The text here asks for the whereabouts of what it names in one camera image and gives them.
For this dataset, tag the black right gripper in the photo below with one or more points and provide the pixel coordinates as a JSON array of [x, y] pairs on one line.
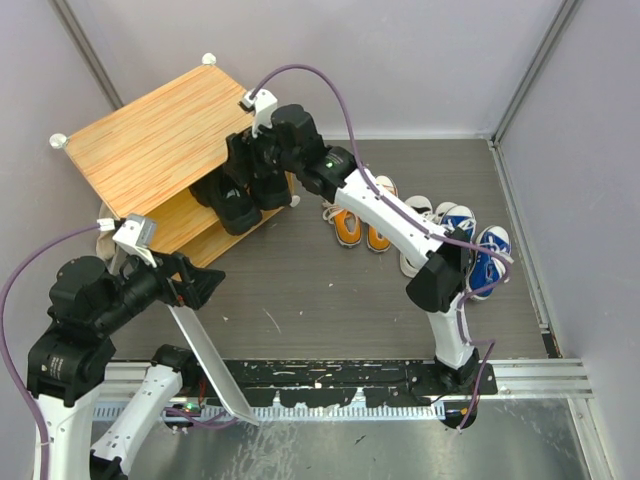
[[241, 145]]

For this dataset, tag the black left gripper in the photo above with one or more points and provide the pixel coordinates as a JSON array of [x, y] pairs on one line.
[[195, 285]]

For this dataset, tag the wooden shoe cabinet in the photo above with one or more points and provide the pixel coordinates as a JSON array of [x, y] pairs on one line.
[[143, 158]]

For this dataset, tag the white cabinet door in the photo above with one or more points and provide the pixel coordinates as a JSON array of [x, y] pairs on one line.
[[214, 367]]

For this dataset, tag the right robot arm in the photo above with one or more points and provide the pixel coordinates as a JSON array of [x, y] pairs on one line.
[[284, 140]]

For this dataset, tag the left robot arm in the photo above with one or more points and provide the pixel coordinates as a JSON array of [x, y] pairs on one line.
[[67, 364]]

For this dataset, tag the black white sneaker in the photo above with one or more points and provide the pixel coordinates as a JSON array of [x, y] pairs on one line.
[[409, 252]]

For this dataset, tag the left blue sneaker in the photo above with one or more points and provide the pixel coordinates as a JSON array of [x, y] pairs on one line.
[[452, 216]]

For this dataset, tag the blue sneaker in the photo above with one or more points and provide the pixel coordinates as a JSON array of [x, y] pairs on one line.
[[486, 269], [452, 216]]

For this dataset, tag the right blue sneaker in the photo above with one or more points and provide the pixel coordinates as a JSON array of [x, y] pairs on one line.
[[486, 269]]

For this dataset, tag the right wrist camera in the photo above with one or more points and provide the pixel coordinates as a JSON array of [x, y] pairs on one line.
[[261, 103]]

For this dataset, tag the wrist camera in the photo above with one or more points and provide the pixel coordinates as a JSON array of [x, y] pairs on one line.
[[261, 103], [134, 237]]

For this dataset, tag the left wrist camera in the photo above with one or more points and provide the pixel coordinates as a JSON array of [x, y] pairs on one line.
[[134, 237]]

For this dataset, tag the grey slotted cable duct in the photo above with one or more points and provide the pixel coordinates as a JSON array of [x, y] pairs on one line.
[[358, 411]]

